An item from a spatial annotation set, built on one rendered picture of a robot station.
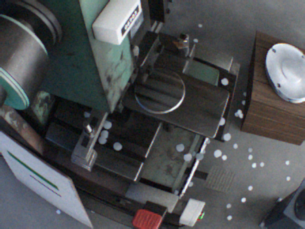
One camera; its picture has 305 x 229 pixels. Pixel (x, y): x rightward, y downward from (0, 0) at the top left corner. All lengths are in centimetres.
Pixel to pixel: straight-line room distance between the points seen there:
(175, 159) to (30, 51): 75
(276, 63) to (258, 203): 67
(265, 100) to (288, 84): 15
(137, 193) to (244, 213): 78
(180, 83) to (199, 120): 11
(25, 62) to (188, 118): 65
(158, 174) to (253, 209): 78
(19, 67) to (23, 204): 150
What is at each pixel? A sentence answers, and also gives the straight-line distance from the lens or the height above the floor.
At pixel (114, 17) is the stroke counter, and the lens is 52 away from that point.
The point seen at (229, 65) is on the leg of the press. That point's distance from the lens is 128.
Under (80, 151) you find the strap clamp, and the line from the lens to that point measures 106.
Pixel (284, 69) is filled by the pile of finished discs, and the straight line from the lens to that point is 163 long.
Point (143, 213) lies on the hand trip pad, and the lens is 100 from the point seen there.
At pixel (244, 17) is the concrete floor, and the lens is 226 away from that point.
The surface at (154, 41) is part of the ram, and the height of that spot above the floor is 97.
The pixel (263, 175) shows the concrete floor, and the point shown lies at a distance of 184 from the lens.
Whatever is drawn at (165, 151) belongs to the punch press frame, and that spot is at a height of 65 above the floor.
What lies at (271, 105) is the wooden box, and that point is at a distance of 158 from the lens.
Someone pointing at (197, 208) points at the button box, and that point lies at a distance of 113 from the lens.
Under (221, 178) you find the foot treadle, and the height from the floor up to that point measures 16.
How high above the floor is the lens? 174
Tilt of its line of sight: 67 degrees down
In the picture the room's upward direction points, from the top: 8 degrees counter-clockwise
